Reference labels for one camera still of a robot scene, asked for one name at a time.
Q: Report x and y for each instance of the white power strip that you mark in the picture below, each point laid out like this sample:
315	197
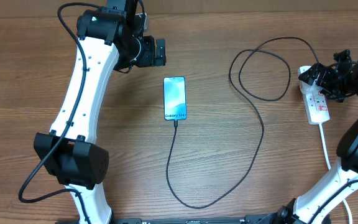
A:
316	108

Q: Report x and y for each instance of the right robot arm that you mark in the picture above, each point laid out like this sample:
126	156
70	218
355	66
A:
338	183

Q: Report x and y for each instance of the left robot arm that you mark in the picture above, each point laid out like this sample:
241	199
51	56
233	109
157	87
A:
110	38

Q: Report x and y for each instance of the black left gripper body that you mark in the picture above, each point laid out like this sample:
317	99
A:
146	56

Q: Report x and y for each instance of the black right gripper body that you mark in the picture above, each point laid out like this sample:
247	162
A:
335	84

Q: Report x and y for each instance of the blue-screen smartphone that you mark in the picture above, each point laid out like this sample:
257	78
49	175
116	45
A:
174	98

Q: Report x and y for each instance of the white charger plug adapter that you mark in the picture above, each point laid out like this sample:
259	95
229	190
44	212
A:
306	88

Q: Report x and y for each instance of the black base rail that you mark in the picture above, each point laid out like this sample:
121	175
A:
248	219

